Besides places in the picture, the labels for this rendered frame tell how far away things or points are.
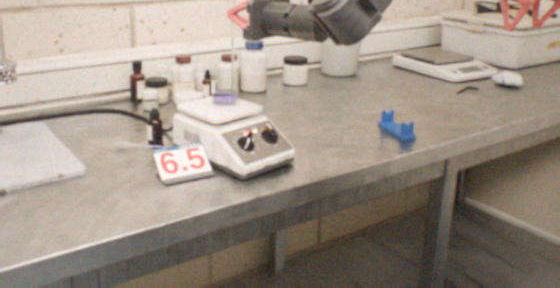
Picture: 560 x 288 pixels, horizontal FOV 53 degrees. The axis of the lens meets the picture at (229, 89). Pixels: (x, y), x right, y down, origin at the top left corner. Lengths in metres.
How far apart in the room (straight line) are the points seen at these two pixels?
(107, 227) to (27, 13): 0.69
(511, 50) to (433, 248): 0.78
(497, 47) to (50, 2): 1.33
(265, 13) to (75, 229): 0.44
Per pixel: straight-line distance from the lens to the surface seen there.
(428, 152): 1.16
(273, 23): 0.92
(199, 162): 0.97
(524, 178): 2.43
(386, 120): 1.24
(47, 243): 0.80
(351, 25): 0.83
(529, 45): 1.96
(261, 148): 0.97
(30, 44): 1.39
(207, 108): 1.02
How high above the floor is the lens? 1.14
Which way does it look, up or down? 15 degrees down
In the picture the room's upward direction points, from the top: straight up
